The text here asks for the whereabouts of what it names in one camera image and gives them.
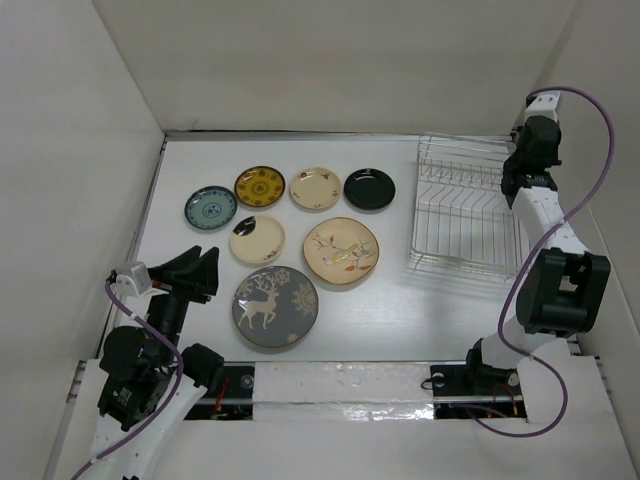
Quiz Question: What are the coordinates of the cream floral small plate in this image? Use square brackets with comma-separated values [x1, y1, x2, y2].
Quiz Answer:
[289, 167, 342, 210]

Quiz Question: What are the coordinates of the white wire dish rack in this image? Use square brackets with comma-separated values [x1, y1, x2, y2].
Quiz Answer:
[409, 133, 530, 283]

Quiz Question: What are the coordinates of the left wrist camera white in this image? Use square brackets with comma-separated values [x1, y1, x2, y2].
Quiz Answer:
[107, 261, 152, 297]

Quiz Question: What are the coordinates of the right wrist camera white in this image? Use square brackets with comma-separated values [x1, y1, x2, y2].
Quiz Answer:
[524, 90, 561, 122]

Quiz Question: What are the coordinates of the beige bird branch plate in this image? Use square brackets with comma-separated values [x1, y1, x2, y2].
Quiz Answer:
[302, 217, 380, 285]

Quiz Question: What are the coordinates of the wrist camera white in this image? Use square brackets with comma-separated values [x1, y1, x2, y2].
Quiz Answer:
[524, 90, 561, 122]
[107, 261, 152, 297]

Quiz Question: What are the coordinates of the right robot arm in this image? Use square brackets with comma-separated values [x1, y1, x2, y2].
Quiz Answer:
[461, 115, 611, 393]

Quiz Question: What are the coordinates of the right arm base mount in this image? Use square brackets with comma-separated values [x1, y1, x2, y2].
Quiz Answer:
[429, 364, 521, 398]

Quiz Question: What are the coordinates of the cream plate with dark patch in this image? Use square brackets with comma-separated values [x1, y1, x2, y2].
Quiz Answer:
[229, 215, 286, 265]

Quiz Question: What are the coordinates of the yellow patterned small plate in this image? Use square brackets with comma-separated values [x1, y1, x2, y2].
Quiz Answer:
[234, 166, 286, 208]

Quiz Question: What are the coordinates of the blue white patterned plate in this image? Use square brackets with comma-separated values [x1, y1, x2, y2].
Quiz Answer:
[184, 185, 238, 231]

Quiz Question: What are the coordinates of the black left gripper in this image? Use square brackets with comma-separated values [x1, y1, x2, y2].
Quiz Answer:
[147, 243, 218, 362]

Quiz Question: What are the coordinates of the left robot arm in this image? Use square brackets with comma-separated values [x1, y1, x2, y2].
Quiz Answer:
[73, 246, 224, 479]

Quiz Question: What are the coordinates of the black glossy small plate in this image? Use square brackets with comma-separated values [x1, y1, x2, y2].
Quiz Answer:
[343, 168, 396, 211]

